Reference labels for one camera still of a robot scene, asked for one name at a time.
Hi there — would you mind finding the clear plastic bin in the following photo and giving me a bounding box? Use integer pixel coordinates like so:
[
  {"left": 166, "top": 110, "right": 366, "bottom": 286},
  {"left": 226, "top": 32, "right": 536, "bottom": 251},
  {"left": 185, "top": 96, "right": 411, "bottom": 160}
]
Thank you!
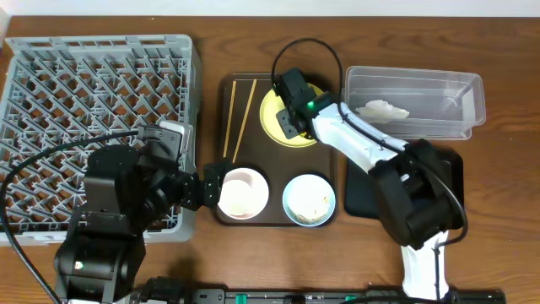
[{"left": 343, "top": 66, "right": 486, "bottom": 138}]

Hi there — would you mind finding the black waste tray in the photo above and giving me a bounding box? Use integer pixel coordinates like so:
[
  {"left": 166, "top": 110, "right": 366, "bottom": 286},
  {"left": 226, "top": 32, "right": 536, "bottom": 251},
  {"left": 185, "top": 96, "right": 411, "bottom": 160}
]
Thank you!
[{"left": 344, "top": 139, "right": 464, "bottom": 242}]

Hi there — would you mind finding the white bowl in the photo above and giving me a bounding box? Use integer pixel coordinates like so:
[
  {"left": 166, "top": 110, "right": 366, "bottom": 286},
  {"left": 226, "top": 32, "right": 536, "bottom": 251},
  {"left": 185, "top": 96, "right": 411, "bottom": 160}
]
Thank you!
[{"left": 218, "top": 168, "right": 269, "bottom": 220}]

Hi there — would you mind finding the white tissue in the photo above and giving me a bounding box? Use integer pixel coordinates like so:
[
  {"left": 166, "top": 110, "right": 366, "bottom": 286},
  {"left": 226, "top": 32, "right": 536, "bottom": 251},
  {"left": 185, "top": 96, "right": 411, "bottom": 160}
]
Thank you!
[{"left": 355, "top": 100, "right": 409, "bottom": 123}]

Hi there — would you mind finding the wooden chopstick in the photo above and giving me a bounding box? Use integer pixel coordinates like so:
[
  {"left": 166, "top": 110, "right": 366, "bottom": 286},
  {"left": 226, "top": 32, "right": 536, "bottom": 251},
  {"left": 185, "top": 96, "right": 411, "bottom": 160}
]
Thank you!
[
  {"left": 232, "top": 79, "right": 257, "bottom": 163},
  {"left": 223, "top": 80, "right": 237, "bottom": 157}
]

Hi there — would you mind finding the light blue bowl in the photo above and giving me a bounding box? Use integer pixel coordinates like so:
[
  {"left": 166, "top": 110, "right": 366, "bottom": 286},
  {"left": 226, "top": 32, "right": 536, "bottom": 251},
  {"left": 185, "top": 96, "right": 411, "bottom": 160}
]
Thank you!
[{"left": 282, "top": 174, "right": 337, "bottom": 227}]

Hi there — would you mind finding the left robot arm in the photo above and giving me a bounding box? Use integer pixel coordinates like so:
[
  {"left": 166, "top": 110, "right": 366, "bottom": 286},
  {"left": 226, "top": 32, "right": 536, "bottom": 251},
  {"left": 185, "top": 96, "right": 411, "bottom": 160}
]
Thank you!
[{"left": 54, "top": 143, "right": 231, "bottom": 303}]

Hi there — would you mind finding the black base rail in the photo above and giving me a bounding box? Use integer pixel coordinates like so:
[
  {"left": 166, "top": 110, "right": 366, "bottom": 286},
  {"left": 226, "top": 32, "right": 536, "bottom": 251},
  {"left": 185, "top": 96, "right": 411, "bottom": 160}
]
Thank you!
[{"left": 126, "top": 278, "right": 506, "bottom": 304}]

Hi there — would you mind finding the dark brown serving tray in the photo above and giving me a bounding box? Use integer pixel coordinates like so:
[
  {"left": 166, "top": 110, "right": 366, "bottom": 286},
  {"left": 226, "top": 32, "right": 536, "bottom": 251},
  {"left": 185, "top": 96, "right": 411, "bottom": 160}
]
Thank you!
[{"left": 213, "top": 73, "right": 336, "bottom": 227}]

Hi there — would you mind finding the yellow plate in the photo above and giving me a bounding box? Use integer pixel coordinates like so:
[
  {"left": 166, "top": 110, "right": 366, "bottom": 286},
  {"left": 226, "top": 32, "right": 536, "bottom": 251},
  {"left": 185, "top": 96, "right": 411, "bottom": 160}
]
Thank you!
[{"left": 259, "top": 90, "right": 316, "bottom": 148}]

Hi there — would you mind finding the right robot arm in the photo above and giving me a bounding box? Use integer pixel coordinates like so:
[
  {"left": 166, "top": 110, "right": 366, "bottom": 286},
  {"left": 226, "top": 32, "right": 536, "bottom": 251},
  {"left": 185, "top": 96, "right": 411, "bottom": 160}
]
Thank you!
[{"left": 271, "top": 68, "right": 468, "bottom": 303}]

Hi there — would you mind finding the grey dishwasher rack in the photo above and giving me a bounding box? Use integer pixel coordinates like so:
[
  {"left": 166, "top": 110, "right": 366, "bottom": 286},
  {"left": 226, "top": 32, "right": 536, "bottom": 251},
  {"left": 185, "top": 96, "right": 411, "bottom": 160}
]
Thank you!
[{"left": 1, "top": 34, "right": 202, "bottom": 246}]

